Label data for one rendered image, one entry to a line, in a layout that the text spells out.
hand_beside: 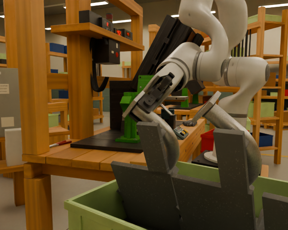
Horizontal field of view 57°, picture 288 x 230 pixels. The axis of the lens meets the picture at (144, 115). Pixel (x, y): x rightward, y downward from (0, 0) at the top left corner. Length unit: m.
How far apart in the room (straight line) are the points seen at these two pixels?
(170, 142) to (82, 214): 0.23
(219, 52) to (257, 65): 0.40
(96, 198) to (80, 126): 1.01
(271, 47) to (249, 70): 9.64
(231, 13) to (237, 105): 0.34
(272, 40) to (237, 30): 9.70
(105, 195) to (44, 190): 0.76
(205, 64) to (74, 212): 0.46
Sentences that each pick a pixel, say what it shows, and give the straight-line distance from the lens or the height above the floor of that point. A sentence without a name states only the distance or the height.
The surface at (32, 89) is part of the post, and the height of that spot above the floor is 1.19.
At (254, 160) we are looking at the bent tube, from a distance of 0.48.
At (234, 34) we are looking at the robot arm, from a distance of 1.06.
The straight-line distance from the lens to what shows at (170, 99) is 1.78.
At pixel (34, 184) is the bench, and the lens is 1.41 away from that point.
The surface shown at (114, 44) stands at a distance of 1.80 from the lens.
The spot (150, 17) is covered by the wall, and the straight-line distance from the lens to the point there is 11.71.
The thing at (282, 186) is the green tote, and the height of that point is 0.95.
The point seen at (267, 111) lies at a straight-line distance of 4.48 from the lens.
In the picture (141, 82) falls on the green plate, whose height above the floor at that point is 1.22.
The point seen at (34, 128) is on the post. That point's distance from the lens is 1.33.
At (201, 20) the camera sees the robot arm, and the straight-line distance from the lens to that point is 0.76.
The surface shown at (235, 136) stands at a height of 1.13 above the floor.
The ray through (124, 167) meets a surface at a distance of 0.61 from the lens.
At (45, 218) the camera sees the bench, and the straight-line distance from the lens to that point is 1.49.
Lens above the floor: 1.21
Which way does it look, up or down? 6 degrees down
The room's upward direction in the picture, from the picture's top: straight up
